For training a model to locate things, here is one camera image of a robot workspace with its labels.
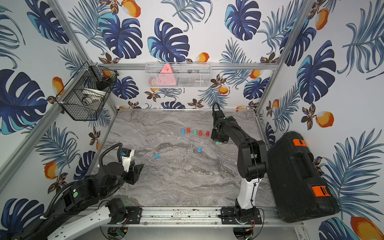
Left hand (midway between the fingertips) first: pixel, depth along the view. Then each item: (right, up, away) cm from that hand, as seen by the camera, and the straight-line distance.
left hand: (139, 163), depth 68 cm
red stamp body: (+30, +12, +38) cm, 50 cm away
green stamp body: (+26, +13, +38) cm, 47 cm away
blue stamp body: (+17, +13, +39) cm, 44 cm away
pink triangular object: (+9, +47, +22) cm, 52 cm away
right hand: (+40, +9, +27) cm, 49 cm away
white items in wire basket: (-31, +33, +14) cm, 47 cm away
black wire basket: (-37, +46, +20) cm, 63 cm away
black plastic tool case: (+69, -11, -5) cm, 70 cm away
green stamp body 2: (+40, +6, +26) cm, 48 cm away
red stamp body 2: (+35, +12, +38) cm, 53 cm away
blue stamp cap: (+1, -2, +29) cm, 29 cm away
